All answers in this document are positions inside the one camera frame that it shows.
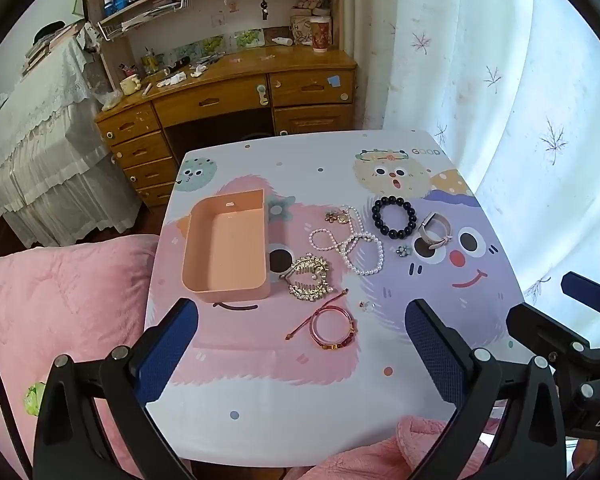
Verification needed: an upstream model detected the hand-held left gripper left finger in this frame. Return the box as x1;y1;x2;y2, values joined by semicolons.
32;297;199;480

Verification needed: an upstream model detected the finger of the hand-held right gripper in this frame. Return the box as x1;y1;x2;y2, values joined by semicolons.
506;302;589;362
561;271;600;350

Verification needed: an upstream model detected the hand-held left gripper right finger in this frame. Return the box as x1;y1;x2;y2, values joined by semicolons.
405;298;566;480

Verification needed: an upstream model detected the pink bangle with beads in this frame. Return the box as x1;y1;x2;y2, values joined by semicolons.
312;308;358;351

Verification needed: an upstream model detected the round pearl bracelet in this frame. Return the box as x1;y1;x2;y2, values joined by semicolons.
340;234;384;277

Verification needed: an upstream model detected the peach plastic storage box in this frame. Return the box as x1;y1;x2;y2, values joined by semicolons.
181;187;271;305

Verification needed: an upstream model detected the red string bracelet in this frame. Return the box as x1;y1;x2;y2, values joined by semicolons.
286;287;350;339

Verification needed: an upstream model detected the black bead bracelet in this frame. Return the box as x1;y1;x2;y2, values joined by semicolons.
372;196;417;239

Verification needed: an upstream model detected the gold rhinestone hair claw clip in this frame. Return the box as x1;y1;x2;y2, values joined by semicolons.
279;254;335;302

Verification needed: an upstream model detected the long pearl necklace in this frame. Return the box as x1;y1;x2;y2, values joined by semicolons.
308;205;363;261

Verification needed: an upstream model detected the pink blanket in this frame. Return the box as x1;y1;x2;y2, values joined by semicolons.
0;234;181;480

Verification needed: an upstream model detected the pink fleece garment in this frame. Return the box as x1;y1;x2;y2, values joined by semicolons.
300;414;501;480

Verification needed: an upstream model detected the small green packet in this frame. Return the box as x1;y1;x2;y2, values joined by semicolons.
27;382;48;416

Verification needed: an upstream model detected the cartoon printed folding table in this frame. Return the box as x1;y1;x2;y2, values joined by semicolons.
144;129;523;466

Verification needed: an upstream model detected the wooden desk with drawers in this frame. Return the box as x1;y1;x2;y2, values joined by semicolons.
96;49;358;206

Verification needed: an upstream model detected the white lace furniture cover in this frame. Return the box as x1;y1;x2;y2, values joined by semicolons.
0;35;143;248

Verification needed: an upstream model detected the white leaf print curtain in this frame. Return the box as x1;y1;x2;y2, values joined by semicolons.
365;0;600;361

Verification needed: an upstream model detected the stack of books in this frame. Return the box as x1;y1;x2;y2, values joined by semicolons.
22;21;81;76

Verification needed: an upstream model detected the wooden desk hutch shelf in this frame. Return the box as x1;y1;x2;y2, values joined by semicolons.
80;0;343;76

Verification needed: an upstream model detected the red paper cup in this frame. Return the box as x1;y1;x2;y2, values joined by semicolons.
309;16;332;54

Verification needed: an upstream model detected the white wire rack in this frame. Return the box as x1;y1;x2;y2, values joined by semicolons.
97;0;188;41

